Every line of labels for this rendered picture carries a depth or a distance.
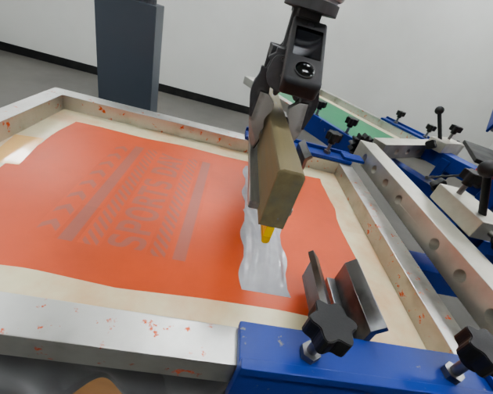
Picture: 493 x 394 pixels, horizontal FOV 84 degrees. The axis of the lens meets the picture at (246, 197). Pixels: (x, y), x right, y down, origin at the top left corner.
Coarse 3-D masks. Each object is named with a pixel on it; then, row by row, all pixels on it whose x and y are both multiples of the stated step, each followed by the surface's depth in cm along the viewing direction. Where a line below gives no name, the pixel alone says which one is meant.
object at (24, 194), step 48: (0, 192) 40; (48, 192) 42; (0, 240) 33; (48, 240) 35; (240, 240) 44; (288, 240) 47; (336, 240) 51; (144, 288) 33; (192, 288) 35; (240, 288) 37; (288, 288) 39
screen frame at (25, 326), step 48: (48, 96) 62; (240, 144) 71; (384, 240) 49; (432, 288) 41; (0, 336) 23; (48, 336) 23; (96, 336) 24; (144, 336) 25; (192, 336) 26; (432, 336) 36
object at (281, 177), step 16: (272, 96) 50; (272, 112) 42; (272, 128) 36; (288, 128) 38; (272, 144) 33; (288, 144) 33; (272, 160) 31; (288, 160) 29; (272, 176) 29; (288, 176) 27; (304, 176) 27; (272, 192) 28; (288, 192) 28; (272, 208) 29; (288, 208) 29; (272, 224) 31
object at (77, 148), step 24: (48, 144) 53; (72, 144) 55; (96, 144) 57; (144, 144) 62; (168, 144) 65; (72, 168) 48; (216, 168) 62; (240, 168) 65; (216, 192) 54; (240, 192) 56; (312, 192) 64; (312, 216) 56
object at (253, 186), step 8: (248, 144) 48; (248, 152) 45; (256, 152) 44; (248, 160) 43; (256, 160) 42; (248, 168) 40; (256, 168) 40; (248, 176) 38; (256, 176) 38; (248, 184) 36; (256, 184) 36; (248, 192) 35; (256, 192) 34; (248, 200) 33; (256, 200) 33; (256, 208) 33
